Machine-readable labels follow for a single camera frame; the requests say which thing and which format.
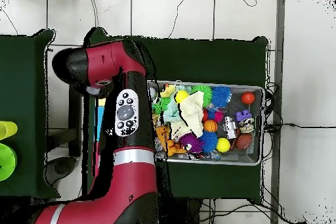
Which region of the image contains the cream muslin cloth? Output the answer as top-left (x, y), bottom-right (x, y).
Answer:
top-left (170, 91), bottom-right (205, 139)

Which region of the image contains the green spiky ball white nub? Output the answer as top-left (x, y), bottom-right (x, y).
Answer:
top-left (192, 84), bottom-right (213, 108)

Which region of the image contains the wooden box with three holes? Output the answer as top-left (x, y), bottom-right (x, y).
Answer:
top-left (93, 97), bottom-right (107, 178)

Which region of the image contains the shallow mesh bin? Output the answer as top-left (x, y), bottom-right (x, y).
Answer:
top-left (147, 79), bottom-right (264, 166)

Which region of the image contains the mint green cloth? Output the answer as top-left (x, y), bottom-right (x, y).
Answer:
top-left (162, 97), bottom-right (184, 123)

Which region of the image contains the green spiky ball with eyes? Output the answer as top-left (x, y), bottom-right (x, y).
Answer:
top-left (152, 96), bottom-right (171, 114)

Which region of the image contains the purple spiky toy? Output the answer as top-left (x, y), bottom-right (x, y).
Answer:
top-left (178, 132), bottom-right (205, 154)

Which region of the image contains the blue spiky ball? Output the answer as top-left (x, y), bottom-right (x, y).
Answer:
top-left (198, 129), bottom-right (219, 154)
top-left (211, 85), bottom-right (233, 108)

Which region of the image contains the dark green table cloth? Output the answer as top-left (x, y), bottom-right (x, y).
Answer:
top-left (82, 27), bottom-right (269, 205)

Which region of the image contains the black upright panel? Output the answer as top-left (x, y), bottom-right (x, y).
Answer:
top-left (68, 87), bottom-right (83, 158)

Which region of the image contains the dark green side-table cloth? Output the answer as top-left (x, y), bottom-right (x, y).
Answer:
top-left (0, 29), bottom-right (61, 199)

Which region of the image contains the yellow-green plastic cup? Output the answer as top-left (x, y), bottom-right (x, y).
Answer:
top-left (0, 120), bottom-right (18, 141)

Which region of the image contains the bright green plastic cup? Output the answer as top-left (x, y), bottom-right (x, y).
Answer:
top-left (0, 143), bottom-right (18, 182)

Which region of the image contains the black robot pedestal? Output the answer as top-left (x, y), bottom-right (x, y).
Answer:
top-left (167, 197), bottom-right (203, 224)

